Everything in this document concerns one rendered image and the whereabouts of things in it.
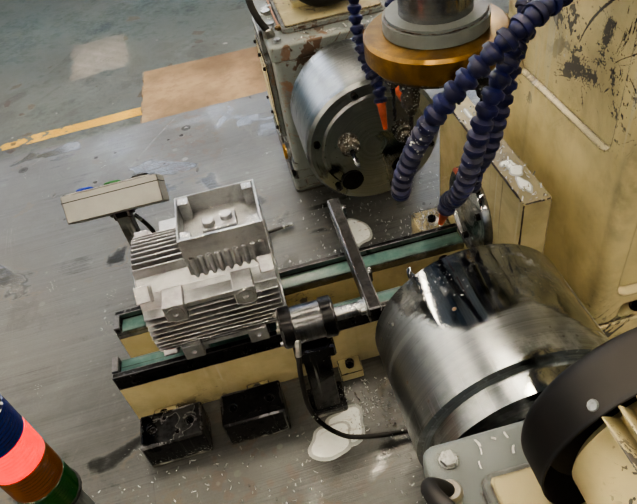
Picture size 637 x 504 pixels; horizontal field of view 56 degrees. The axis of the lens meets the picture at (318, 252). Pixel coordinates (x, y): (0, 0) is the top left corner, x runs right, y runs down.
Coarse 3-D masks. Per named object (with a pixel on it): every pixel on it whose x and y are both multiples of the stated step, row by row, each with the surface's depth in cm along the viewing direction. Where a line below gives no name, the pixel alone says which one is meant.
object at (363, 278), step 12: (336, 204) 100; (336, 216) 98; (336, 228) 97; (348, 228) 95; (348, 240) 93; (348, 252) 91; (348, 264) 93; (360, 264) 89; (360, 276) 87; (372, 276) 89; (360, 288) 86; (372, 288) 85; (360, 300) 85; (372, 300) 84; (372, 312) 83
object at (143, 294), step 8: (136, 232) 92; (144, 232) 92; (264, 256) 84; (272, 256) 86; (264, 264) 84; (272, 264) 84; (264, 272) 84; (136, 288) 83; (144, 288) 84; (136, 296) 83; (144, 296) 83; (152, 296) 85; (136, 304) 83; (168, 352) 92; (176, 352) 92
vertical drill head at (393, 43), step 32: (416, 0) 68; (448, 0) 67; (480, 0) 72; (384, 32) 73; (416, 32) 69; (448, 32) 68; (480, 32) 69; (384, 64) 71; (416, 64) 68; (448, 64) 68; (416, 96) 74; (480, 96) 77
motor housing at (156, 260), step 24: (144, 240) 88; (168, 240) 88; (144, 264) 85; (168, 264) 85; (192, 288) 86; (216, 288) 85; (264, 288) 85; (144, 312) 85; (192, 312) 85; (216, 312) 86; (240, 312) 86; (264, 312) 88; (168, 336) 86; (192, 336) 88; (216, 336) 90
